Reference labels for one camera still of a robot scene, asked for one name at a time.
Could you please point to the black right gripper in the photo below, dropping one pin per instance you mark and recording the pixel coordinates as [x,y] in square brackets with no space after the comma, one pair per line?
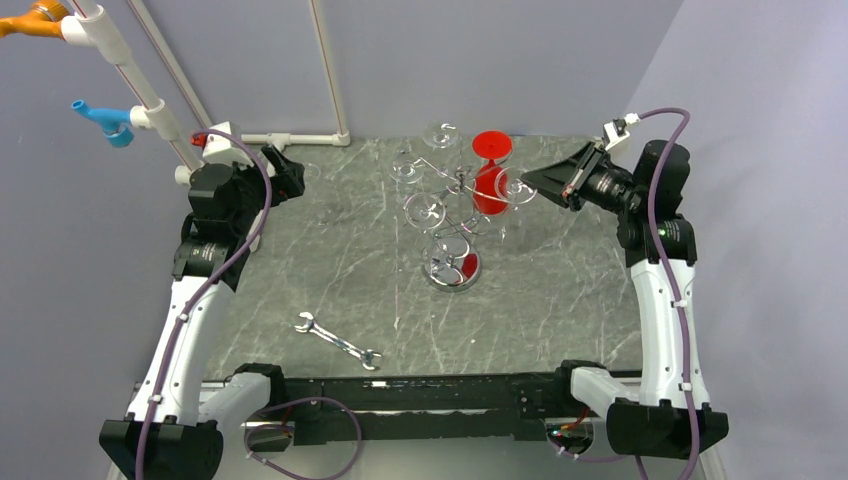
[558,181]

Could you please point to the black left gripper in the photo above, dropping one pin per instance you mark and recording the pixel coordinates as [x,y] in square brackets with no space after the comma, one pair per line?
[287,181]

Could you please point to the clear wine glass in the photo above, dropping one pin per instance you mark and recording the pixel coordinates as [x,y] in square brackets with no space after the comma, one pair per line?
[511,189]
[312,173]
[441,135]
[425,211]
[405,168]

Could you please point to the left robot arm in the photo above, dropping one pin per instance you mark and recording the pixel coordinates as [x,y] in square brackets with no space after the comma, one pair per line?
[168,430]

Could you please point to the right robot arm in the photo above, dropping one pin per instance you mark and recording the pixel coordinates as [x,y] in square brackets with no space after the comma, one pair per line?
[670,415]

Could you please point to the red plastic wine glass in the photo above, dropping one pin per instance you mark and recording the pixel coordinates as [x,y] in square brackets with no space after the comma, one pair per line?
[494,148]

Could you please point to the clear wine glass back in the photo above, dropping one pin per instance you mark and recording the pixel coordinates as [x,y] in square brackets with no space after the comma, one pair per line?
[441,135]

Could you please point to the chrome wine glass rack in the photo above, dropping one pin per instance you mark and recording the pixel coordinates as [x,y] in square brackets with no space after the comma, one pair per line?
[451,262]

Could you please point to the blue pipe fitting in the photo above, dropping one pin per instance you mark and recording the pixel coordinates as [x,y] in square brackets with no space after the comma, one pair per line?
[115,124]

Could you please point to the silver double open wrench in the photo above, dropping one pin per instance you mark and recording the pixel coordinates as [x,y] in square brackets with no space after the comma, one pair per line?
[368,358]

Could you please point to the orange pipe fitting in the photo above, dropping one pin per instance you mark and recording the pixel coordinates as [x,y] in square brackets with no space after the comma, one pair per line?
[41,20]

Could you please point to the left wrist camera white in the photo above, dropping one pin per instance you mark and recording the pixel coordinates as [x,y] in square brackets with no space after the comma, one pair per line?
[216,149]

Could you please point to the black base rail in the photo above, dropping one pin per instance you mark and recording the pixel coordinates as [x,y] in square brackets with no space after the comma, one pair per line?
[522,406]

